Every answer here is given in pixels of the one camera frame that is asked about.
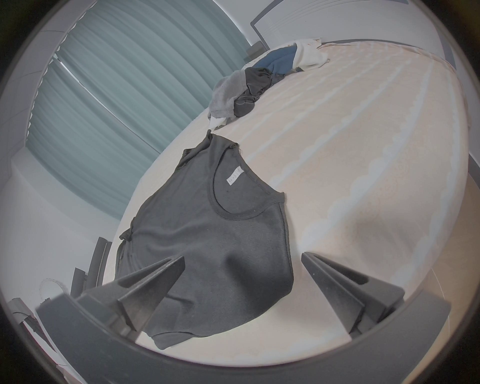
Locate blue-green curtain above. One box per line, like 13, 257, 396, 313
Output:
26, 56, 162, 222
56, 0, 252, 154

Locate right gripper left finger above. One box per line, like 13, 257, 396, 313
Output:
77, 256, 186, 332

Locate black shirt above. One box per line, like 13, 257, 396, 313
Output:
115, 129, 295, 350

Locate grey bedside table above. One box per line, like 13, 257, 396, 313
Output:
245, 42, 270, 64

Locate pile of clothes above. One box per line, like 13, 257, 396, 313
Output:
207, 37, 331, 130

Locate bed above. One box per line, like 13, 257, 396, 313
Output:
112, 0, 473, 372

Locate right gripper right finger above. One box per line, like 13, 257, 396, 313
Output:
302, 252, 406, 335

